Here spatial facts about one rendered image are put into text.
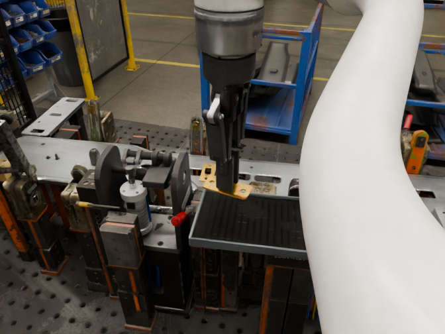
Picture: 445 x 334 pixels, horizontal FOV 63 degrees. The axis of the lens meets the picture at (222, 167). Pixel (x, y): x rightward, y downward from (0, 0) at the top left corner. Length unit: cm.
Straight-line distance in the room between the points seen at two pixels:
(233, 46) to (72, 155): 82
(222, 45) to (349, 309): 37
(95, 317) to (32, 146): 57
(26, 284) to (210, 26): 101
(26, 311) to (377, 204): 112
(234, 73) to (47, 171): 79
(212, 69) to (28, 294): 95
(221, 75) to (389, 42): 25
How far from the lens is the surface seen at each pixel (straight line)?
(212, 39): 48
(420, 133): 116
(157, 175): 79
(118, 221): 81
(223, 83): 50
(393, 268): 18
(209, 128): 52
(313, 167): 22
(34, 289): 126
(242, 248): 63
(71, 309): 118
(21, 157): 105
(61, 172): 114
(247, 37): 48
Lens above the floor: 162
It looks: 36 degrees down
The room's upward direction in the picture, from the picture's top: straight up
